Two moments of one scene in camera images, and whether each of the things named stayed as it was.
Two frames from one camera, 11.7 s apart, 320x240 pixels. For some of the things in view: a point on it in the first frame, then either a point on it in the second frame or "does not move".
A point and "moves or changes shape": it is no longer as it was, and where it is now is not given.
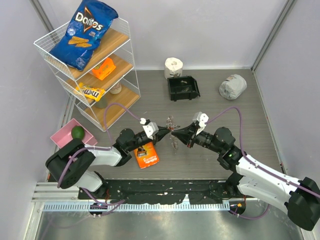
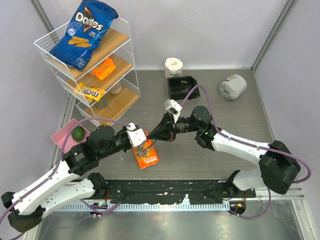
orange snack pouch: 146,155 does not move
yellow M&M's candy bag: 94,93 does not move
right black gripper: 187,135 → 166,131
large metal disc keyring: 169,123 moves or changes shape
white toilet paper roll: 173,65 does not move
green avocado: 77,132 does not move
